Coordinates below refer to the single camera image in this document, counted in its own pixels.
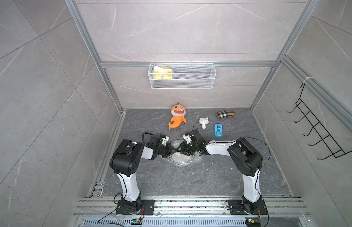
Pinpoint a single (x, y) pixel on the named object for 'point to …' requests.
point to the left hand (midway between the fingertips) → (179, 149)
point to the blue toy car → (218, 130)
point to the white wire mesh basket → (182, 76)
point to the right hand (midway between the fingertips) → (177, 151)
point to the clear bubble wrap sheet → (180, 158)
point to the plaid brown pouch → (225, 114)
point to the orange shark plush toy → (178, 111)
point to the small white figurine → (203, 122)
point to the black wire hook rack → (336, 150)
